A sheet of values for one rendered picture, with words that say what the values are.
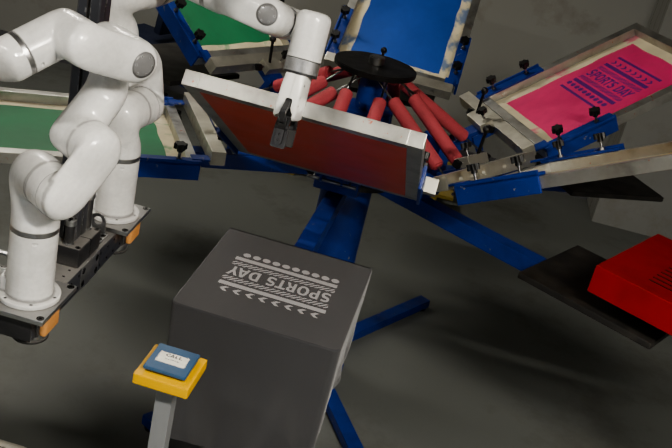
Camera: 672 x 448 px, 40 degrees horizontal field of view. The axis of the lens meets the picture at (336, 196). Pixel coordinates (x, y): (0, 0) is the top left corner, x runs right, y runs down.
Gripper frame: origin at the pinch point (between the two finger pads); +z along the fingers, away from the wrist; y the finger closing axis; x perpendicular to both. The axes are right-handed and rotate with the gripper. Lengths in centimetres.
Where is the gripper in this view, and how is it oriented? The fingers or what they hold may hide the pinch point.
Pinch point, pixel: (282, 142)
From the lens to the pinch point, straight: 198.7
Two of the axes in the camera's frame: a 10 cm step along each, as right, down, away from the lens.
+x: 9.6, 2.7, -1.1
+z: -2.6, 9.6, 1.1
